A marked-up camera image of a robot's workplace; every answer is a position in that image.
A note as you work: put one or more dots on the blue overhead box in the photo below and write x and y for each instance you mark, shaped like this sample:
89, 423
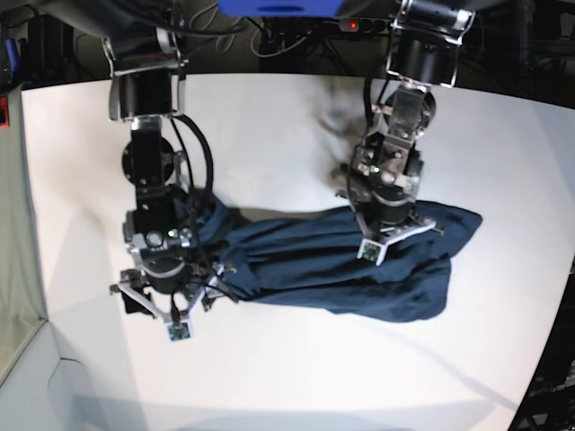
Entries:
280, 8

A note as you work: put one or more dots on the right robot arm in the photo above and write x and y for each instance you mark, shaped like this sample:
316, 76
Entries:
175, 233

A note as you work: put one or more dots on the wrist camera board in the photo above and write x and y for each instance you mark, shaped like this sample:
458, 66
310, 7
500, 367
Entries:
372, 251
179, 332

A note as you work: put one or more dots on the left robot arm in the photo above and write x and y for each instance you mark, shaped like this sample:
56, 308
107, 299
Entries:
381, 179

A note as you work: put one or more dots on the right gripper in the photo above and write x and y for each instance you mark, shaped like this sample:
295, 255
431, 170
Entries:
170, 288

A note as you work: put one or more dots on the dark blue t-shirt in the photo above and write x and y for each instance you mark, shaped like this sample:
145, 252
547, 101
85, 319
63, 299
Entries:
313, 262

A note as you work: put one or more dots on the black power strip red light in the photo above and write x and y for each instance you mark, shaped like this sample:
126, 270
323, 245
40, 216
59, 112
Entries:
364, 25

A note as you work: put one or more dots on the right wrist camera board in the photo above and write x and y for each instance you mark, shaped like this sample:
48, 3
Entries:
179, 332

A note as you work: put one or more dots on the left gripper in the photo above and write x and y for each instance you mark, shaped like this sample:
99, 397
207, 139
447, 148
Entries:
389, 225

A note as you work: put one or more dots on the red box at left edge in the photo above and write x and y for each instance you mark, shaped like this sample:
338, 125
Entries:
4, 113

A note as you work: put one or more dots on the blue cylinder at left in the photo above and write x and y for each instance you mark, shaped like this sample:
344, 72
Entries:
14, 59

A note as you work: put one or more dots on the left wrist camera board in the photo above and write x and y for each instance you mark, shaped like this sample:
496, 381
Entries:
372, 251

